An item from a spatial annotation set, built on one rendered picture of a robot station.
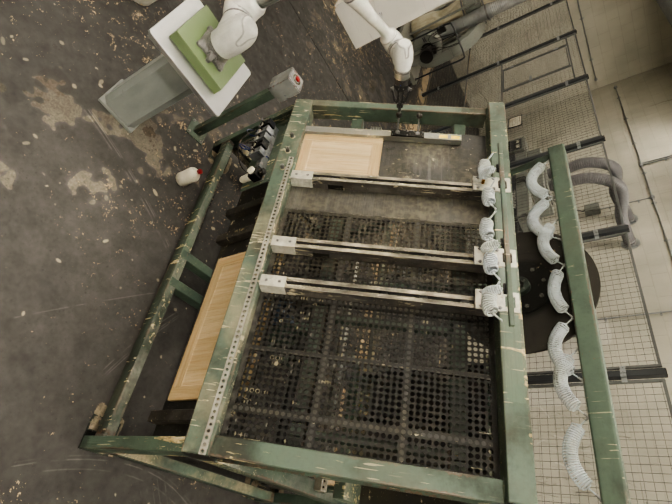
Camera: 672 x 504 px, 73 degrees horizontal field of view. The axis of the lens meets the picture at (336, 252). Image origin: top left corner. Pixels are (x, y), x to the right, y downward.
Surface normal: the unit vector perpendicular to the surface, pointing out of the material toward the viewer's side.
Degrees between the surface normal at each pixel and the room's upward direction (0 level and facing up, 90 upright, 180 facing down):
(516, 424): 60
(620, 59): 90
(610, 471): 90
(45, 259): 0
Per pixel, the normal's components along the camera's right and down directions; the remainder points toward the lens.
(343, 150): -0.06, -0.57
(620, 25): -0.23, 0.73
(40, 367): 0.82, -0.21
